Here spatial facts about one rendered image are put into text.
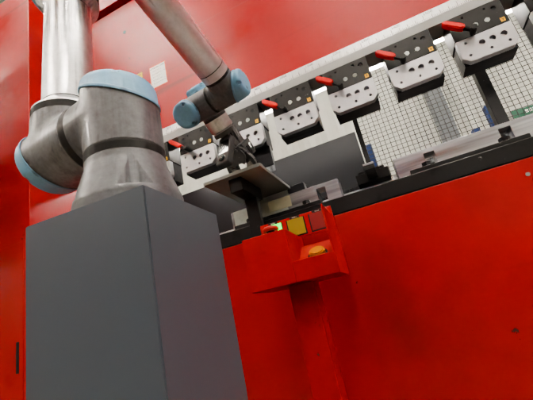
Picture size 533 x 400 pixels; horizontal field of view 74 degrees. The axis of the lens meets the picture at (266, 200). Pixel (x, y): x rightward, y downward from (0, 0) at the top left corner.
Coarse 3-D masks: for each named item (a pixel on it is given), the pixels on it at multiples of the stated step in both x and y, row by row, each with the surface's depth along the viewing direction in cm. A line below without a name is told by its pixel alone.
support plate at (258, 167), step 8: (248, 168) 97; (256, 168) 98; (264, 168) 99; (224, 176) 100; (232, 176) 99; (248, 176) 102; (256, 176) 103; (264, 176) 104; (272, 176) 106; (208, 184) 101; (216, 184) 102; (224, 184) 104; (256, 184) 109; (264, 184) 111; (272, 184) 112; (280, 184) 114; (224, 192) 110; (264, 192) 118; (272, 192) 120; (240, 200) 120
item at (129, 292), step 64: (128, 192) 40; (64, 256) 41; (128, 256) 38; (192, 256) 45; (64, 320) 39; (128, 320) 37; (192, 320) 41; (64, 384) 37; (128, 384) 35; (192, 384) 38
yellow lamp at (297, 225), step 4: (292, 220) 94; (296, 220) 94; (300, 220) 94; (288, 224) 94; (292, 224) 94; (296, 224) 94; (300, 224) 93; (304, 224) 93; (288, 228) 94; (292, 228) 94; (296, 228) 93; (300, 228) 93; (304, 228) 93; (292, 232) 94; (296, 232) 93; (300, 232) 93; (304, 232) 93
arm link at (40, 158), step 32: (32, 0) 74; (64, 0) 68; (96, 0) 73; (64, 32) 65; (64, 64) 63; (64, 96) 60; (32, 128) 58; (32, 160) 57; (64, 160) 55; (64, 192) 62
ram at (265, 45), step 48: (192, 0) 154; (240, 0) 143; (288, 0) 134; (336, 0) 126; (384, 0) 119; (432, 0) 113; (480, 0) 107; (96, 48) 171; (144, 48) 158; (240, 48) 138; (288, 48) 129; (336, 48) 122
